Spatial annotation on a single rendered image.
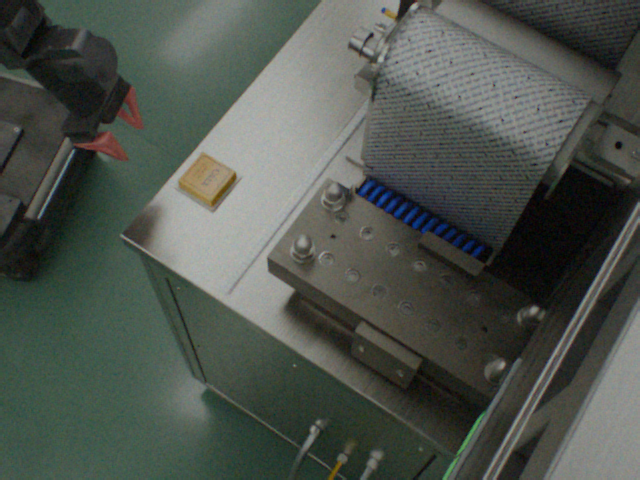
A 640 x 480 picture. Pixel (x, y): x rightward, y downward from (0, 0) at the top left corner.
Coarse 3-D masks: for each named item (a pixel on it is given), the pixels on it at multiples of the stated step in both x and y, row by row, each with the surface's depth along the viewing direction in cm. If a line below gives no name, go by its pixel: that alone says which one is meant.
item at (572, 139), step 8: (392, 32) 99; (592, 104) 96; (600, 104) 98; (584, 112) 95; (592, 112) 95; (584, 120) 94; (576, 128) 94; (584, 128) 94; (568, 136) 94; (576, 136) 94; (568, 144) 94; (576, 144) 94; (560, 152) 95; (568, 152) 94; (552, 160) 96; (560, 160) 95; (552, 168) 96; (560, 168) 96; (544, 176) 98; (552, 176) 97; (544, 184) 100
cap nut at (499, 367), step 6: (498, 360) 107; (504, 360) 106; (486, 366) 110; (492, 366) 108; (498, 366) 106; (504, 366) 106; (486, 372) 110; (492, 372) 108; (498, 372) 106; (504, 372) 106; (486, 378) 109; (492, 378) 108; (498, 378) 107; (492, 384) 109
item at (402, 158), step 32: (384, 128) 109; (384, 160) 116; (416, 160) 111; (448, 160) 106; (416, 192) 118; (448, 192) 113; (480, 192) 108; (512, 192) 103; (480, 224) 114; (512, 224) 110
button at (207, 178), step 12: (204, 156) 135; (192, 168) 134; (204, 168) 134; (216, 168) 134; (228, 168) 134; (180, 180) 133; (192, 180) 133; (204, 180) 133; (216, 180) 133; (228, 180) 133; (192, 192) 133; (204, 192) 132; (216, 192) 132
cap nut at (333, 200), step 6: (330, 186) 116; (336, 186) 116; (324, 192) 118; (330, 192) 116; (336, 192) 116; (342, 192) 117; (324, 198) 118; (330, 198) 117; (336, 198) 117; (342, 198) 118; (324, 204) 119; (330, 204) 118; (336, 204) 118; (342, 204) 119; (330, 210) 119; (336, 210) 119
